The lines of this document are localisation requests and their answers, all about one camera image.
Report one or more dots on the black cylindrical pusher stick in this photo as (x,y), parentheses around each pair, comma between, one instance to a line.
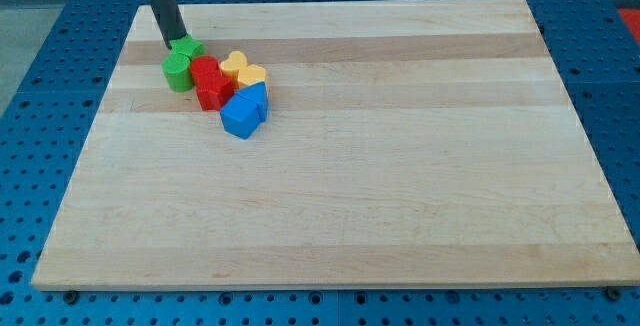
(169,20)

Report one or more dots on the green star block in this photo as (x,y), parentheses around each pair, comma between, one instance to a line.
(188,46)

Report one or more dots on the red star block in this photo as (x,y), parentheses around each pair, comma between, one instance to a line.
(214,93)

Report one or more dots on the green cylinder block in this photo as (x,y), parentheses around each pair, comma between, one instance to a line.
(175,68)

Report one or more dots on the red cylinder block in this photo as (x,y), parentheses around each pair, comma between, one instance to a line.
(203,69)

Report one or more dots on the yellow heart block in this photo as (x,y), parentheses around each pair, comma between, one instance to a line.
(231,66)

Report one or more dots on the yellow pentagon block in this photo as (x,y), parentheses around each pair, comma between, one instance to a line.
(251,75)

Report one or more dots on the blue cube block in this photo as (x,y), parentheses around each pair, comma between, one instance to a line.
(240,117)

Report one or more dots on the light wooden board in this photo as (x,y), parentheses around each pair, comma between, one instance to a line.
(409,144)

